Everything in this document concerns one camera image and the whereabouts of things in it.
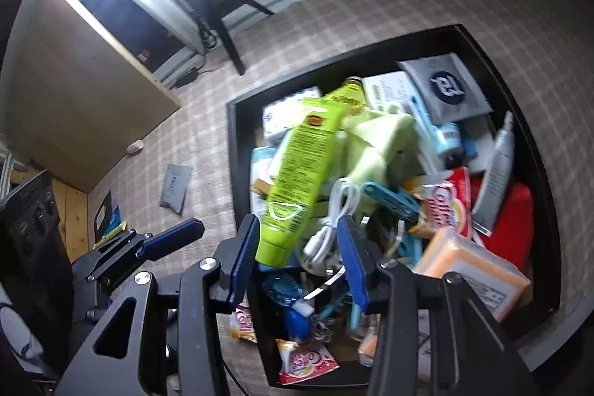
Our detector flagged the red box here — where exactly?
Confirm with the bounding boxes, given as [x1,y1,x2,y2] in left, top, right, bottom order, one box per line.
[481,183,535,271]

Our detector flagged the silver white tube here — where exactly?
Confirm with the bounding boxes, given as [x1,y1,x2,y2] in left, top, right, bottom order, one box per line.
[471,112,515,237]

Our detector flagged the small pink bottle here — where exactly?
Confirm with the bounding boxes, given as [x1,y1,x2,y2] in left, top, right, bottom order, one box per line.
[126,140,145,156]

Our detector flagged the pale yellow cloth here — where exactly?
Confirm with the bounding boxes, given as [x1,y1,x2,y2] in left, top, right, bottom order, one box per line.
[343,112,421,187]

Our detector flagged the lime green tube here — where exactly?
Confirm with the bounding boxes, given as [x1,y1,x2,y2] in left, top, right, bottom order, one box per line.
[256,77,366,268]

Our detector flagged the white usb cable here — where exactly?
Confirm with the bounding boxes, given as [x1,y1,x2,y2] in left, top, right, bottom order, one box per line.
[302,178,363,268]

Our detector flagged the white medicine box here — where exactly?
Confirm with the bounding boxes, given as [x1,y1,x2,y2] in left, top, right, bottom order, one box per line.
[362,71,417,115]

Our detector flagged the coffee mate sachet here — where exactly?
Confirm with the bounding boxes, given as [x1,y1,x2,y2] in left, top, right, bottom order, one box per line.
[229,304,258,344]
[276,339,339,386]

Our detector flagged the red coffee mate packet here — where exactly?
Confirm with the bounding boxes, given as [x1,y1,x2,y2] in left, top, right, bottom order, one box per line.
[404,167,471,238]

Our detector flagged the white tissue pack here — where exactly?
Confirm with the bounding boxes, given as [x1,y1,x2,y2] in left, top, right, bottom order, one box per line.
[262,86,321,145]

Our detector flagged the blue round lid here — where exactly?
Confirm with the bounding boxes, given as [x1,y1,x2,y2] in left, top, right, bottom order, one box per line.
[262,272,303,308]

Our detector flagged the black storage tray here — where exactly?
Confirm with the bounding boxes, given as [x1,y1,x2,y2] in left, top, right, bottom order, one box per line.
[228,25,561,388]

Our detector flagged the blue plastic clip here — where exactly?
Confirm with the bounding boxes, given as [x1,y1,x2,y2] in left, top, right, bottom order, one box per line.
[362,182,420,228]

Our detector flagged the grey pouch on carpet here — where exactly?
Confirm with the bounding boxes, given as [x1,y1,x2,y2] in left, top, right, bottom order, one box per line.
[159,164,192,215]

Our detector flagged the orange sponge pack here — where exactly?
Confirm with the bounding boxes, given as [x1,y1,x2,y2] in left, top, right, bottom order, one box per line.
[414,227,531,322]

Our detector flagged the grey sachet with logo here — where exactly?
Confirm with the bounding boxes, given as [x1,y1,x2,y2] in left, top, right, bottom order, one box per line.
[398,53,492,125]

